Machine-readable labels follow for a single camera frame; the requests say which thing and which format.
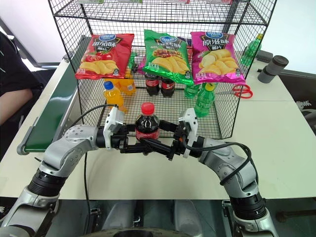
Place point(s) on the red white snack packet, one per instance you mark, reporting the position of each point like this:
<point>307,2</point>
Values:
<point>176,1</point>

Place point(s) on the green chips bag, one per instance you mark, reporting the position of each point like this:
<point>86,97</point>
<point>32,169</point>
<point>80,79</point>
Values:
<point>168,58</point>

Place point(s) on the orange soda bottle blue cap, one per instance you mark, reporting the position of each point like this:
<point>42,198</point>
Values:
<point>114,97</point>

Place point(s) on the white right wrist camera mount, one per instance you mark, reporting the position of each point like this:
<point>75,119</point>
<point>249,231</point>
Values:
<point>190,121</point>

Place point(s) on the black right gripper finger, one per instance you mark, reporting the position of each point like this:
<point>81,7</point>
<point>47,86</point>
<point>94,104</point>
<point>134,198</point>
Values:
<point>169,126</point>
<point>158,146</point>

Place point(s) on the green conveyor belt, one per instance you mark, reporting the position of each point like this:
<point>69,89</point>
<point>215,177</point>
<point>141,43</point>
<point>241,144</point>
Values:
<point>54,103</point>

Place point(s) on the grey cylindrical container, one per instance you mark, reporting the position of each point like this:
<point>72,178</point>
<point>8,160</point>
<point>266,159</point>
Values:
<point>272,69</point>

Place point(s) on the cola bottle with red cap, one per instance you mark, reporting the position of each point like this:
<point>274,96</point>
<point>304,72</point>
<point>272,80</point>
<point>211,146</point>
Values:
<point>147,124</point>

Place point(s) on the purple chips bag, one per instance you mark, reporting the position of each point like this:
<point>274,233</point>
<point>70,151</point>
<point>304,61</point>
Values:
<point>184,41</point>

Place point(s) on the green snack packet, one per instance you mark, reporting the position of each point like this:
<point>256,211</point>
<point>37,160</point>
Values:
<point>129,1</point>
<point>90,1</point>

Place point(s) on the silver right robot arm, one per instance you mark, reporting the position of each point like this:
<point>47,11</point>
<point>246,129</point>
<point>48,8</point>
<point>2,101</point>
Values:
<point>232,165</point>

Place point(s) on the cola bottle red label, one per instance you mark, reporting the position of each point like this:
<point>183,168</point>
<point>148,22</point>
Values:
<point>168,87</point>
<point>152,86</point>

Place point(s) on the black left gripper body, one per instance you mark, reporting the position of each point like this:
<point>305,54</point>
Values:
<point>119,140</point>

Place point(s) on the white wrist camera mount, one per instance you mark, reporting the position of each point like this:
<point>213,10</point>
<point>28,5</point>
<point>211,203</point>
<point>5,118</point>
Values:
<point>112,123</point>
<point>190,121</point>

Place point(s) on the green soda bottle yellow cap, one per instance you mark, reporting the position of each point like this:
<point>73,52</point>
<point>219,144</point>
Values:
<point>251,50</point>
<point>204,101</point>

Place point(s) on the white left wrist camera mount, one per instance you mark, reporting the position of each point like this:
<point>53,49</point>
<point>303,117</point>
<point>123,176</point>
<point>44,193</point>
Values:
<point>112,123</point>

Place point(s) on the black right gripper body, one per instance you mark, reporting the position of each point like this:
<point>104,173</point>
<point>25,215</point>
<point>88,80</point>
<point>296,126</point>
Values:
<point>178,143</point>

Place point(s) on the person in black shirt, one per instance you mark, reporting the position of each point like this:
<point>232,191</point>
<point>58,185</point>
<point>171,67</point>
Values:
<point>14,84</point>

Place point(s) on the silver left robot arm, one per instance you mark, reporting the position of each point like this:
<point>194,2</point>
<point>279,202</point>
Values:
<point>61,150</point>

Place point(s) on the magenta chips bag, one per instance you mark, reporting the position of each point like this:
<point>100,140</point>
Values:
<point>216,59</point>

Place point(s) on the red tomato chips bag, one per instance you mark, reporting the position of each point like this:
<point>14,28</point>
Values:
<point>105,58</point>

